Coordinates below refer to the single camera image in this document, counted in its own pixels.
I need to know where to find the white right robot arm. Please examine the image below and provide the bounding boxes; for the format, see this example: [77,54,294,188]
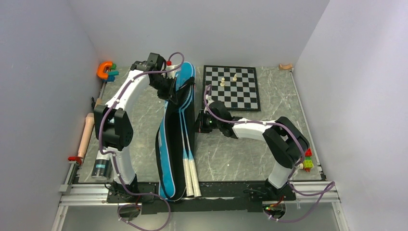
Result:
[195,101,310,200]

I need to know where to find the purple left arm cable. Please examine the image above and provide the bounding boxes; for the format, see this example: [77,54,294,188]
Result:
[98,51,186,231]

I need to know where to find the aluminium frame rail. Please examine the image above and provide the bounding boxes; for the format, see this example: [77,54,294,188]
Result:
[51,162,112,231]

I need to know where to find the beige wooden handle tool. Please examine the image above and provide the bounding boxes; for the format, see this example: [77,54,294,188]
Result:
[77,113,94,161]

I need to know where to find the tan wooden arch block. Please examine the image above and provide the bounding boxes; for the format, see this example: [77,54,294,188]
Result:
[279,64,293,71]

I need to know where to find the blue badminton racket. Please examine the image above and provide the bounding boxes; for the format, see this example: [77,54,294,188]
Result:
[178,87,194,197]
[189,86,202,197]

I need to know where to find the orange magnet toy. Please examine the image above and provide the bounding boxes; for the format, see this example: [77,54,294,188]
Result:
[97,61,114,80]

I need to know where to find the black white chessboard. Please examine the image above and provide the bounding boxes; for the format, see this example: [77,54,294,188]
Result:
[203,65,261,112]

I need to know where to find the green teal toy blocks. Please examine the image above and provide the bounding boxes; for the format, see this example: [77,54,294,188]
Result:
[106,63,119,82]

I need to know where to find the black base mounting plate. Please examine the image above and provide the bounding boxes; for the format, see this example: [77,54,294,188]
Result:
[106,181,296,215]

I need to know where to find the red clamp piece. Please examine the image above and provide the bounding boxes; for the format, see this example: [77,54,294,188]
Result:
[67,156,82,166]

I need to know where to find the colourful toy brick car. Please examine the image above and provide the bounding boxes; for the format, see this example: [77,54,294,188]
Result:
[297,148,314,172]

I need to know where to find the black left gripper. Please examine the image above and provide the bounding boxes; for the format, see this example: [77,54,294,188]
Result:
[150,76,179,105]

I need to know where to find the black shuttlecock tube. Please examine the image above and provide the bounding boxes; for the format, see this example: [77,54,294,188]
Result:
[91,151,112,181]

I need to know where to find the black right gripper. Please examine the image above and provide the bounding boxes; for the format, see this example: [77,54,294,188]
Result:
[190,110,222,133]

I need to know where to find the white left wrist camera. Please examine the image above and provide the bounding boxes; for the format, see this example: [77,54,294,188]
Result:
[164,61,181,79]

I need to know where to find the blue racket bag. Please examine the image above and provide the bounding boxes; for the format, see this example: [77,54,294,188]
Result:
[155,62,196,202]

